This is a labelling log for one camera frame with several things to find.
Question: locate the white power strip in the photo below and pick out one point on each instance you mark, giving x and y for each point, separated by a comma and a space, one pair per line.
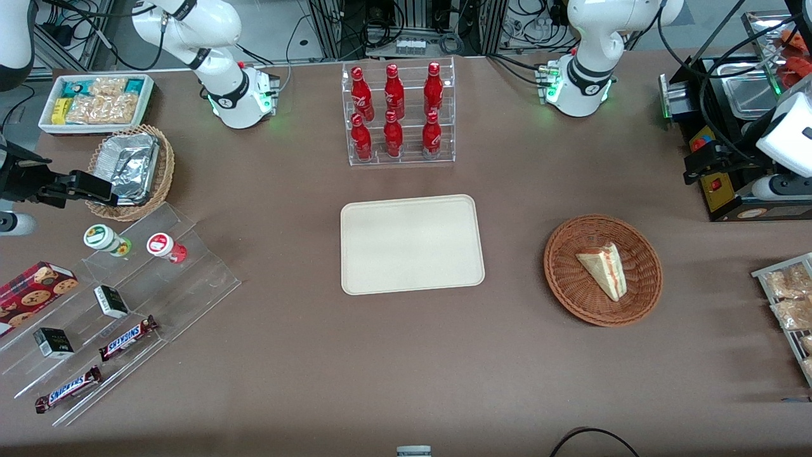
410, 46

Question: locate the small black box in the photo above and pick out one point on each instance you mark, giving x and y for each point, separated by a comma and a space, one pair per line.
111, 302
53, 343

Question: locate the tray of packaged snacks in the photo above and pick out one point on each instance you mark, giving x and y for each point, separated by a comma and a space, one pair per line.
764, 274

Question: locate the triangle sandwich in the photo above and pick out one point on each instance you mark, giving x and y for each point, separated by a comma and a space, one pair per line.
606, 273

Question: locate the brown wicker basket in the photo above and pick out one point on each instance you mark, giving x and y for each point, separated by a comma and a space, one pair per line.
571, 279

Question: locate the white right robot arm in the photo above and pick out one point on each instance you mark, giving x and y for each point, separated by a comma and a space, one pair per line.
216, 32

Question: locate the clear acrylic bottle rack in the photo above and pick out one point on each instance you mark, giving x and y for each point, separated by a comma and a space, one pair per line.
409, 155

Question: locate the clear acrylic stepped display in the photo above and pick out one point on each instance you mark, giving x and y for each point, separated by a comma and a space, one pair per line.
190, 279

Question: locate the white rectangular snack bin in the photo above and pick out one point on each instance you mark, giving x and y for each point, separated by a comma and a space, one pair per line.
47, 124

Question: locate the small grey device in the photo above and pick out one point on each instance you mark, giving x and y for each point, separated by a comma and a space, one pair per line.
413, 451

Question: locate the aluminium frame rack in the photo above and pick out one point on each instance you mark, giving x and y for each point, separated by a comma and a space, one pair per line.
333, 28

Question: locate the Snickers chocolate bar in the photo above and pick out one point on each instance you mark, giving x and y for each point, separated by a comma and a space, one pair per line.
127, 338
68, 390

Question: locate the light wicker basket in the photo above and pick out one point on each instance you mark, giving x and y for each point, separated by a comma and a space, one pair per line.
166, 165

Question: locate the red cookie box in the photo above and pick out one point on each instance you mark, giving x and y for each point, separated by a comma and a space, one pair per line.
32, 295

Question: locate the stainless steel pan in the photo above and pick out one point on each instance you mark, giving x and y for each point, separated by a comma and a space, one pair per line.
752, 95

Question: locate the teal snack packet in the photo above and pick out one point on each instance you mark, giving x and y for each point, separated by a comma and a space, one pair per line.
134, 85
76, 87

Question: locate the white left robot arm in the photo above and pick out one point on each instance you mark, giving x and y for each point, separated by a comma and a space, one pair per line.
587, 38

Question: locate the black food warmer machine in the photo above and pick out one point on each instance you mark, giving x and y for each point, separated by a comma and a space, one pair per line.
723, 203

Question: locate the aluminium foil container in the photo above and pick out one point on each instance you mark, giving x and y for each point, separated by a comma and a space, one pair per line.
130, 165

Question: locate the beige plastic tray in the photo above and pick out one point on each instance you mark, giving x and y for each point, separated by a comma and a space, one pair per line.
412, 244

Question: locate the red yoghurt cup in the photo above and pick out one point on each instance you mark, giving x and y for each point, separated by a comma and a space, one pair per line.
162, 245

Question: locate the green yoghurt cup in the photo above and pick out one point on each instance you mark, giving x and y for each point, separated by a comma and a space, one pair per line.
101, 238

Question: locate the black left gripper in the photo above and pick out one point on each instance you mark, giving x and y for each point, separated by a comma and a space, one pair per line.
729, 159

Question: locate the yellow snack packet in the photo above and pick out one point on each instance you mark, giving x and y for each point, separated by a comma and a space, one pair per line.
60, 110

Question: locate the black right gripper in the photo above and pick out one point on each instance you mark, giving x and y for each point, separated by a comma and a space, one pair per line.
22, 181

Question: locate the clear bag of pastries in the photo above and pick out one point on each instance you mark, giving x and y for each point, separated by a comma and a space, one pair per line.
794, 314
790, 282
807, 344

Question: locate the small clear cracker bag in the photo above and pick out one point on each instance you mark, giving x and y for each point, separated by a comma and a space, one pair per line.
108, 86

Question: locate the red sausage snack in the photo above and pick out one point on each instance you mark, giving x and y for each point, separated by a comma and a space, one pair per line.
792, 73
794, 42

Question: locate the large clear cracker bag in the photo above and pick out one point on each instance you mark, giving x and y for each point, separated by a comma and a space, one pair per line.
104, 110

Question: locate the red cola bottle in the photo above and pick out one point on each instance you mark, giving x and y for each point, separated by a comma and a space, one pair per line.
360, 92
432, 136
394, 92
433, 89
392, 136
361, 139

